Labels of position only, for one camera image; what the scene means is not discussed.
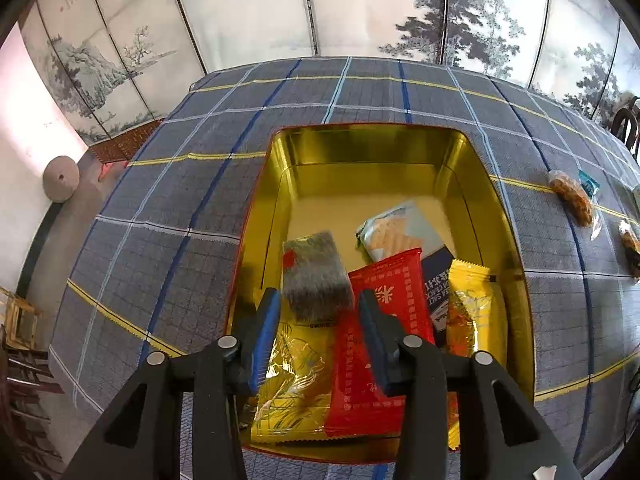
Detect red plastic stool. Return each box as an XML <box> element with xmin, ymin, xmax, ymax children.
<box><xmin>98</xmin><ymin>160</ymin><xmax>128</xmax><ymax>182</ymax></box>

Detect dark wooden chair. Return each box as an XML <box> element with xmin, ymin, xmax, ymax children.
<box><xmin>608</xmin><ymin>91</ymin><xmax>639</xmax><ymax>159</ymax></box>

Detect peanut snack clear bag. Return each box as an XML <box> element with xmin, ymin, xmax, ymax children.
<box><xmin>548</xmin><ymin>170</ymin><xmax>602</xmax><ymax>240</ymax></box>

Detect green tissue pack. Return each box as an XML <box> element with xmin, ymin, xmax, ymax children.
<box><xmin>632</xmin><ymin>185</ymin><xmax>640</xmax><ymax>210</ymax></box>

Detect plaid blue tablecloth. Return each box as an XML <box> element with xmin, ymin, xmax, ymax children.
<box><xmin>49</xmin><ymin>58</ymin><xmax>639</xmax><ymax>474</ymax></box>

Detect round stone disc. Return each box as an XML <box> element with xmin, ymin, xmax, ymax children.
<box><xmin>42</xmin><ymin>155</ymin><xmax>80</xmax><ymax>204</ymax></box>

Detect painted folding screen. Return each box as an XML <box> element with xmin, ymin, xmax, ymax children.
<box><xmin>20</xmin><ymin>0</ymin><xmax>639</xmax><ymax>144</ymax></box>

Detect blue candy wrapper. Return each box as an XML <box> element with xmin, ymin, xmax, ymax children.
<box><xmin>578</xmin><ymin>170</ymin><xmax>600</xmax><ymax>200</ymax></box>

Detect yellow packet silver strip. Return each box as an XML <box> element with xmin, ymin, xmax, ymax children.
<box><xmin>444</xmin><ymin>257</ymin><xmax>509</xmax><ymax>451</ymax></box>

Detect yellow Wanjiyuan snack pouch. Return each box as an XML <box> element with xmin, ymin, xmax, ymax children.
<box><xmin>250</xmin><ymin>322</ymin><xmax>334</xmax><ymax>444</ymax></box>

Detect red gold toffee tin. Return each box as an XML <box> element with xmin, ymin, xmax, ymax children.
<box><xmin>224</xmin><ymin>121</ymin><xmax>536</xmax><ymax>466</ymax></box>

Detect red snack packet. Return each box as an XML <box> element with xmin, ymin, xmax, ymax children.
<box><xmin>324</xmin><ymin>248</ymin><xmax>434</xmax><ymax>438</ymax></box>

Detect grey sesame cake packet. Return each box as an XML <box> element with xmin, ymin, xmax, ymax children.
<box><xmin>282</xmin><ymin>231</ymin><xmax>354</xmax><ymax>324</ymax></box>

